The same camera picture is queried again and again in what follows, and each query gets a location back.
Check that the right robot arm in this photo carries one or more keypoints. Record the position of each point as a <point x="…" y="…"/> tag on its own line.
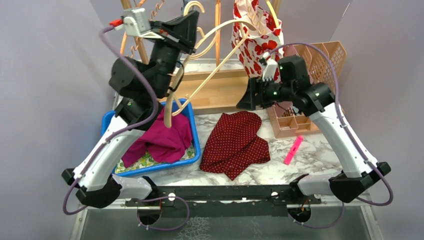
<point x="360" y="169"/>

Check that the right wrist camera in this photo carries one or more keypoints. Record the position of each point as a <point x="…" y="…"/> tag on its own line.
<point x="270" y="67"/>

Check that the wooden hanger metal hook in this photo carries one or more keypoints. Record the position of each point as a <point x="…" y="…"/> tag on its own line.
<point x="217" y="21"/>

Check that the red poppy print skirt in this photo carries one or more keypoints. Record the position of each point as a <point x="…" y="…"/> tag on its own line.
<point x="256" y="43"/>

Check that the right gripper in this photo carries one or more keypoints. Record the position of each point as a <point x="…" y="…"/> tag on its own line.
<point x="249" y="100"/>

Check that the wooden clothes rack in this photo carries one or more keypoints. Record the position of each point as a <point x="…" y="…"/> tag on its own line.
<point x="227" y="86"/>

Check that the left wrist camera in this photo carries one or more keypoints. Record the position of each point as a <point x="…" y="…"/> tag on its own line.
<point x="134" y="21"/>

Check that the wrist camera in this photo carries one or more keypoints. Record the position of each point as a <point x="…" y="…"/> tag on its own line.
<point x="270" y="67"/>
<point x="134" y="21"/>

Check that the blue plastic bin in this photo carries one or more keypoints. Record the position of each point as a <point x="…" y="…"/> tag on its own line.
<point x="188" y="113"/>

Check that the orange wavy hanger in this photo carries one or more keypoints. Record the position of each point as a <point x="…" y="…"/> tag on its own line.
<point x="137" y="50"/>

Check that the lemon print skirt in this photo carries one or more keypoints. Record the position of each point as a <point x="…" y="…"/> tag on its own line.
<point x="147" y="164"/>

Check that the pink marker pen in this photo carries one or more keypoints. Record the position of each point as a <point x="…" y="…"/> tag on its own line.
<point x="293" y="150"/>

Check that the magenta pleated skirt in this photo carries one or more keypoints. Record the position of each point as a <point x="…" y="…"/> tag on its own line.
<point x="165" y="145"/>

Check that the yellow wavy hanger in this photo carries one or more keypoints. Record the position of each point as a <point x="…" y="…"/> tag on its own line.
<point x="274" y="6"/>

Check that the grey-blue hanger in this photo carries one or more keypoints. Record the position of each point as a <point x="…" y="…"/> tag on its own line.
<point x="184" y="3"/>

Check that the cream plastic hanger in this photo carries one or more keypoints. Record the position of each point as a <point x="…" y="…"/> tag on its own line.
<point x="245" y="26"/>

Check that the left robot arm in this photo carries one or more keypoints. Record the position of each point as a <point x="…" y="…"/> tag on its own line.
<point x="140" y="86"/>

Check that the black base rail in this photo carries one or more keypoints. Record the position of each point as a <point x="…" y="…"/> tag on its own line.
<point x="223" y="201"/>

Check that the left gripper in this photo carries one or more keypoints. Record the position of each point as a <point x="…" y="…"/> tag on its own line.
<point x="181" y="32"/>

